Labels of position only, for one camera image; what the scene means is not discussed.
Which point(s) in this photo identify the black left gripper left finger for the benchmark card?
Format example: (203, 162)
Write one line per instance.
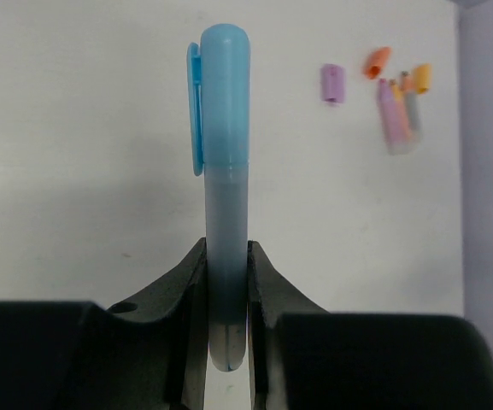
(170, 319)

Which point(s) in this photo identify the blue highlighter pen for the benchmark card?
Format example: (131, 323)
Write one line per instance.
(226, 206)

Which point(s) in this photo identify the purple highlighter pen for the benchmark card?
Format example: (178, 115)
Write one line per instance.
(392, 124)

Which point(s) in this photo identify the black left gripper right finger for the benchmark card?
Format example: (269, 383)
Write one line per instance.
(270, 295)

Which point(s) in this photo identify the blue pen cap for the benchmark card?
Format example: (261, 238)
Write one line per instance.
(218, 81)

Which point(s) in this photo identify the yellow highlighter pen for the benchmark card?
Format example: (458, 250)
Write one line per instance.
(401, 110)

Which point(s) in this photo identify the purple pen cap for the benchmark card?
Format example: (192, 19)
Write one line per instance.
(333, 79)

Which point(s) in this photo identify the yellow pen cap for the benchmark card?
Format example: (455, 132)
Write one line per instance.
(422, 78)

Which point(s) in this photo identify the orange pen cap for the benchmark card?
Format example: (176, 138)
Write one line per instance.
(376, 62)

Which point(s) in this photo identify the orange highlighter pen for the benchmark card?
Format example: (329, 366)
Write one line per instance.
(411, 105)

